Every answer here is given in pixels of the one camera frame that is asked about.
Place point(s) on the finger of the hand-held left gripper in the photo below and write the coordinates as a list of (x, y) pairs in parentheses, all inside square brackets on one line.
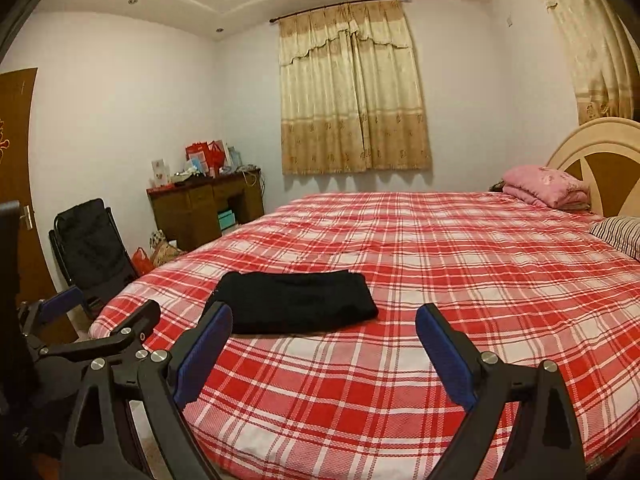
[(62, 302), (142, 317)]

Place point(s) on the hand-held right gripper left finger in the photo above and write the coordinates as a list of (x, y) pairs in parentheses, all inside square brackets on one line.
[(200, 360)]

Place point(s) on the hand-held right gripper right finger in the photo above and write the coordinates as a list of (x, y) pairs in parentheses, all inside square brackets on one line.
[(450, 355)]

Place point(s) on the black pants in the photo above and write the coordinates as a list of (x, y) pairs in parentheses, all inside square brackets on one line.
[(295, 300)]

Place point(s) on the red plastic bag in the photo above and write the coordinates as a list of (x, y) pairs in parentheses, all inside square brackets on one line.
[(142, 262)]

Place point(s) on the black folding chair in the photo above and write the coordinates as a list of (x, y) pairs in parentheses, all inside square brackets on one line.
[(90, 250)]

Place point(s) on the patterned shopping bag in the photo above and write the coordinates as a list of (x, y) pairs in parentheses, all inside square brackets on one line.
[(165, 250)]

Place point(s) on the brown wooden desk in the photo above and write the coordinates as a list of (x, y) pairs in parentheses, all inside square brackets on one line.
[(195, 215)]

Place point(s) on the red plaid bed sheet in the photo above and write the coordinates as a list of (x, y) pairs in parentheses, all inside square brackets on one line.
[(400, 240)]

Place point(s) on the teal box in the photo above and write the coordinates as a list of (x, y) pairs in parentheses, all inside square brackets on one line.
[(226, 218)]

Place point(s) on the white greeting card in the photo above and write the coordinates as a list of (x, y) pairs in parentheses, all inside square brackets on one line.
[(160, 172)]

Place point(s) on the red gift bag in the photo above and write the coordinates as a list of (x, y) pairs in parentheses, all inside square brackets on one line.
[(217, 152), (196, 152)]

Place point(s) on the brown wooden door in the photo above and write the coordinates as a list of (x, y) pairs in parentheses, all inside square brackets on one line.
[(15, 135)]

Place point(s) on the pink folded blanket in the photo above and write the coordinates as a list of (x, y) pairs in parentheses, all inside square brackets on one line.
[(545, 185)]

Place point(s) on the striped pillow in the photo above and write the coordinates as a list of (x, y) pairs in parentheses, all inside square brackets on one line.
[(620, 235)]

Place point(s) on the beige wooden headboard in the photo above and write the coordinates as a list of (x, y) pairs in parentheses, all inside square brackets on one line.
[(600, 140)]

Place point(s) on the beige patterned window curtain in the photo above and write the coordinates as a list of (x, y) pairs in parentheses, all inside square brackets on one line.
[(350, 100)]

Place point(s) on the dark curtain rod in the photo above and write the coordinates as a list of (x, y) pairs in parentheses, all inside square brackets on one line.
[(300, 11)]

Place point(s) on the beige patterned side curtain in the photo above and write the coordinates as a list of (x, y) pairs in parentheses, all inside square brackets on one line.
[(590, 35)]

